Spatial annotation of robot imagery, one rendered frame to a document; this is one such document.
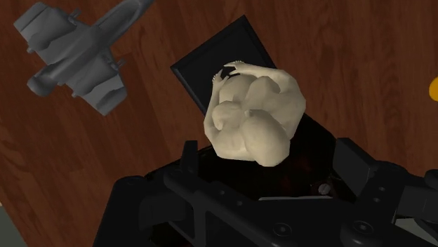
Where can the black rectangular tray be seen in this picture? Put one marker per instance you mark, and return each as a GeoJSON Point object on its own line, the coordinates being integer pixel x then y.
{"type": "Point", "coordinates": [219, 54]}

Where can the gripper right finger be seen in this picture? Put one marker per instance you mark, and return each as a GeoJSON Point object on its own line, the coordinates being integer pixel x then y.
{"type": "Point", "coordinates": [357, 167]}

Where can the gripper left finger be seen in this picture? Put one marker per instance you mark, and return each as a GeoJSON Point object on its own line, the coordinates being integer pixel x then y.
{"type": "Point", "coordinates": [143, 205]}

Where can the grey toy jet plane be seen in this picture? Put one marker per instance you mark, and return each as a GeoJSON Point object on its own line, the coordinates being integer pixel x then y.
{"type": "Point", "coordinates": [75, 54]}

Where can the beige crouching figure sculpture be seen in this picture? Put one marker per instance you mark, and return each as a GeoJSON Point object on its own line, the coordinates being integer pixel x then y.
{"type": "Point", "coordinates": [263, 116]}

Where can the yellow round object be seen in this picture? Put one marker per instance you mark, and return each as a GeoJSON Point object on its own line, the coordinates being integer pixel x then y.
{"type": "Point", "coordinates": [434, 89]}

